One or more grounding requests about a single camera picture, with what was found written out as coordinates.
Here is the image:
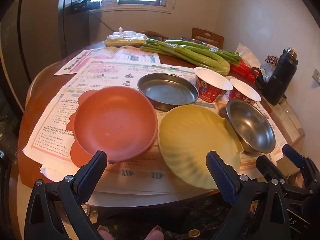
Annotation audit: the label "black power cable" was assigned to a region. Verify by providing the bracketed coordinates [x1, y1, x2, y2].
[92, 12, 118, 30]

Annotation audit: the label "stainless steel bowl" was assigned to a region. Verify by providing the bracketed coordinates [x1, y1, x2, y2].
[226, 99, 276, 153]

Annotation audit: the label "grey refrigerator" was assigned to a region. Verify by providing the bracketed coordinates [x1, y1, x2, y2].
[0, 0, 65, 113]

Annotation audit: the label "black white dotted object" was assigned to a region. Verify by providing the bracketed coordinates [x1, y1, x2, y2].
[265, 54, 279, 67]

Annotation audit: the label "white printed paper sheet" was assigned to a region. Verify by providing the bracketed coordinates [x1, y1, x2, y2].
[265, 97, 306, 160]

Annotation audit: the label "small colourful newspaper sheet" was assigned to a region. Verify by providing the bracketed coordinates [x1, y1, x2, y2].
[54, 45, 160, 75]

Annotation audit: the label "celery bundle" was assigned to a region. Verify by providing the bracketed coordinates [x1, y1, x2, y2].
[140, 39, 230, 76]
[165, 39, 242, 63]

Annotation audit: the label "dark metal round plate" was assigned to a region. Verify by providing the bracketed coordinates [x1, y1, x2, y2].
[137, 73, 199, 112]

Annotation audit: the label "wooden chair with curved back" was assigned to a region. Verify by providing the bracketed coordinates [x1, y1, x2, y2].
[136, 30, 168, 42]

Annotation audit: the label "large colourful newspaper sheet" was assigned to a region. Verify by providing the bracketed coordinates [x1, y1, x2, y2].
[22, 57, 285, 198]

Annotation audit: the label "red paper bowl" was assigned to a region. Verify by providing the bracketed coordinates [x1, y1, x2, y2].
[229, 78, 262, 107]
[194, 67, 233, 103]

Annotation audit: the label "orange lobed plate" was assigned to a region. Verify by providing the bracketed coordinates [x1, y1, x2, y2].
[68, 89, 110, 168]

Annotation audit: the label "small steel basin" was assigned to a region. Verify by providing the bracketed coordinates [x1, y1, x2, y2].
[180, 37, 208, 46]

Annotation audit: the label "person's left hand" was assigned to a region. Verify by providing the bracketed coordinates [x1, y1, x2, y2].
[97, 225, 164, 240]

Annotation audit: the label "clear plastic bag yellow contents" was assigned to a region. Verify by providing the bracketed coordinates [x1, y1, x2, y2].
[104, 27, 148, 47]

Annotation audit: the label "black thermos flask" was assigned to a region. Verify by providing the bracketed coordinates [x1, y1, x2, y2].
[251, 47, 299, 106]

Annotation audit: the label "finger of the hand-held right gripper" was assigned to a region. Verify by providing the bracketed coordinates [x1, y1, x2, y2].
[282, 144, 320, 180]
[255, 155, 310, 198]

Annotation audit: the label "red tissue box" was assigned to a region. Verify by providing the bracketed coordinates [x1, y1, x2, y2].
[230, 43, 260, 83]

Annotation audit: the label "wooden chair with cutout back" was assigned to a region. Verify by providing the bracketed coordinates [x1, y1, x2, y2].
[192, 27, 224, 49]

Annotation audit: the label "yellow shell-shaped plate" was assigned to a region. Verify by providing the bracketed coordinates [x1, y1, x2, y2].
[157, 105, 244, 190]

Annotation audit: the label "orange round plate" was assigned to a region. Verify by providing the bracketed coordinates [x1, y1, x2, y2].
[73, 86, 158, 162]

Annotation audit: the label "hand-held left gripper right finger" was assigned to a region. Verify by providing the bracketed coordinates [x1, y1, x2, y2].
[205, 151, 292, 240]

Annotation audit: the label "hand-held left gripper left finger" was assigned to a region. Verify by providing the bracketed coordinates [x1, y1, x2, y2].
[24, 150, 108, 240]

